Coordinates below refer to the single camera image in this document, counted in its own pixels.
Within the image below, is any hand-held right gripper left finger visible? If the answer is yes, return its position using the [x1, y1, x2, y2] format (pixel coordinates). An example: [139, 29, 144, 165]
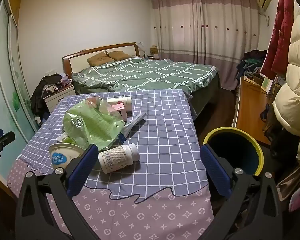
[15, 144, 102, 240]

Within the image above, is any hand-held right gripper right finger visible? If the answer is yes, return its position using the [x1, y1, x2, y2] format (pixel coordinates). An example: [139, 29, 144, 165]
[201, 144, 283, 240]

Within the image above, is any yellow-rimmed dark waste bin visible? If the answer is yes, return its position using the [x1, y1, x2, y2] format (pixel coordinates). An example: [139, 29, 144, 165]
[202, 127, 264, 177]

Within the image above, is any white pill bottle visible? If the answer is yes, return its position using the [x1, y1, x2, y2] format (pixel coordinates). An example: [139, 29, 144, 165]
[98, 143, 140, 174]

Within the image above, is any white tissue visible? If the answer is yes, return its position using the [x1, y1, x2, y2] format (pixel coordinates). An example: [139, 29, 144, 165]
[56, 132, 73, 144]

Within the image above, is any green plastic bag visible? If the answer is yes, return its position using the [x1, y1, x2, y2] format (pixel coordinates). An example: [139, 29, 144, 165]
[62, 97, 127, 148]

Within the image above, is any pink milk carton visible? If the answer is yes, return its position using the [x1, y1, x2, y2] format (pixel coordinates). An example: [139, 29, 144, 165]
[104, 102, 127, 122]

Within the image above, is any white pudding cup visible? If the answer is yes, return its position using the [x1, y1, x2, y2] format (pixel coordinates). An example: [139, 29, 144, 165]
[48, 142, 84, 170]

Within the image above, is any wardrobe with painted doors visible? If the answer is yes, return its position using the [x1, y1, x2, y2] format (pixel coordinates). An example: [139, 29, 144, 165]
[0, 0, 42, 155]

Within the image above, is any checked purple tablecloth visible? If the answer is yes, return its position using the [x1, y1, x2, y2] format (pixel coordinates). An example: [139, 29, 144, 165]
[7, 89, 214, 240]

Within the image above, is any dark clothes heap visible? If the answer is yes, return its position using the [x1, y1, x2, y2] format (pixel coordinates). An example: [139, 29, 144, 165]
[30, 73, 73, 125]

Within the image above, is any white wooden nightstand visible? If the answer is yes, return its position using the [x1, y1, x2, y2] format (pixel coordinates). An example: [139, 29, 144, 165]
[44, 84, 77, 114]

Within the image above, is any wooden desk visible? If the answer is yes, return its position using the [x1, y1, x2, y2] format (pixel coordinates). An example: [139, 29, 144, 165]
[231, 75, 275, 145]

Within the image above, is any grey foil wrapper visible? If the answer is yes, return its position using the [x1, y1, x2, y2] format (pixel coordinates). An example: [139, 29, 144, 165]
[121, 112, 147, 139]

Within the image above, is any beige paper cup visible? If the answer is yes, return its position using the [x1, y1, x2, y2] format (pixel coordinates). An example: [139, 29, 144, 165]
[107, 96, 132, 112]

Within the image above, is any pink plastic bag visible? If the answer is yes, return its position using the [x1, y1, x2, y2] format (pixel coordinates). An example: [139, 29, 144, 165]
[276, 166, 300, 213]

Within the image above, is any green and white book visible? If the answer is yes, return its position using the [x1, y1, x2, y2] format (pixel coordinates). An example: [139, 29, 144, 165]
[261, 76, 275, 92]

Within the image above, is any wooden bed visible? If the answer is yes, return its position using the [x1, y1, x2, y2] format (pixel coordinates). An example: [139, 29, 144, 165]
[62, 42, 220, 110]

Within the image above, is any large brown pillow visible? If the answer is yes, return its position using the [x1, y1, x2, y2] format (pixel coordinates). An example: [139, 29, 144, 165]
[87, 52, 115, 67]

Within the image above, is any pile of dark clothes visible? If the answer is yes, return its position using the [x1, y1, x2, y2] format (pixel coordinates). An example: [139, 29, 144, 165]
[236, 49, 268, 79]

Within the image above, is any green checked quilt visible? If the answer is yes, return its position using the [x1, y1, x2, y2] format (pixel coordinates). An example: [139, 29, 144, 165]
[71, 57, 218, 93]

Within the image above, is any small brown pillow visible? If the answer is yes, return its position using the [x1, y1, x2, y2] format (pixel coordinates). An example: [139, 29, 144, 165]
[108, 51, 133, 61]

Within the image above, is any pink and white curtain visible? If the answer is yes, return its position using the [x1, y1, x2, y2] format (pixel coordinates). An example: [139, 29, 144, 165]
[150, 0, 259, 90]

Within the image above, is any cream down jacket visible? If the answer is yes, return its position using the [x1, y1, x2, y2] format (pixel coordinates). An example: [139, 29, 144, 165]
[272, 6, 300, 165]

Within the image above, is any red hanging coat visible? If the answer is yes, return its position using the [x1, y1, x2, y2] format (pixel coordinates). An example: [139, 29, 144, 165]
[260, 0, 296, 80]

